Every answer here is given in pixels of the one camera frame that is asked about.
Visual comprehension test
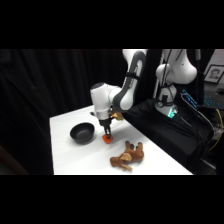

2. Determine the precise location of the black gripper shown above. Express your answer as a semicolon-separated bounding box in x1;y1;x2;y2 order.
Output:
97;114;113;137

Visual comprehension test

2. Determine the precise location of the red orange textured ball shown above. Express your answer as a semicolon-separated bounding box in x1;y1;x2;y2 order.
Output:
101;133;115;145

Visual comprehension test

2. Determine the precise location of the black bowl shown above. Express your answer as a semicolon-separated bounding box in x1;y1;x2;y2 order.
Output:
69;122;96;144

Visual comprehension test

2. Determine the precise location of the brown plush dog toy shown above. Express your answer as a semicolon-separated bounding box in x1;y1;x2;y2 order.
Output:
109;140;146;173

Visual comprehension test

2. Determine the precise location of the black draped robot stand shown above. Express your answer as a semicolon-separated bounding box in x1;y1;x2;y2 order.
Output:
122;97;216;176

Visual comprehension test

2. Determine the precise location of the small green light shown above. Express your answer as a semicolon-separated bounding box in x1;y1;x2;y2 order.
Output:
166;106;178;120

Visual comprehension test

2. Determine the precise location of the black curtain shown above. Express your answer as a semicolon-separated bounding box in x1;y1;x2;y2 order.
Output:
0;49;161;176

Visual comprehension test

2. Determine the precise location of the blue lit device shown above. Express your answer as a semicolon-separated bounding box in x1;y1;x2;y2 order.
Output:
180;89;198;109

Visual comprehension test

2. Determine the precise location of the framed picture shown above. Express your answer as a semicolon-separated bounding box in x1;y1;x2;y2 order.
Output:
203;64;224;85

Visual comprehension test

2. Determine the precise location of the black cable on arm base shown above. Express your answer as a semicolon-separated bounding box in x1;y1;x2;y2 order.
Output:
159;49;175;103

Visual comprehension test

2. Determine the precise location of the yellow cable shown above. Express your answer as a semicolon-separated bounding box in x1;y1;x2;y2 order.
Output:
207;108;224;152

